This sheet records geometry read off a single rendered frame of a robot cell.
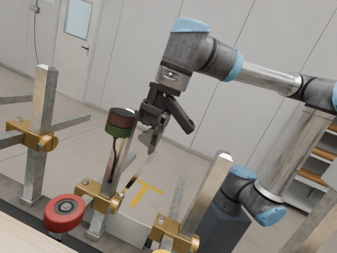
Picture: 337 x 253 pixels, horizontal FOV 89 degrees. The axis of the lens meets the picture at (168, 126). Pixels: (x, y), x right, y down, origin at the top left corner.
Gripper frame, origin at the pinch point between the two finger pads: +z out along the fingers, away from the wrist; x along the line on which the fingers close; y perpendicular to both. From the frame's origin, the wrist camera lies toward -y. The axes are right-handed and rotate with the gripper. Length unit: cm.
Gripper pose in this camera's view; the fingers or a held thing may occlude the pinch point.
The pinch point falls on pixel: (152, 151)
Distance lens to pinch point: 53.5
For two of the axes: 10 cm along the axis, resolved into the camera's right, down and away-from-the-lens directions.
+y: -9.1, -4.0, 1.0
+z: -3.5, 8.8, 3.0
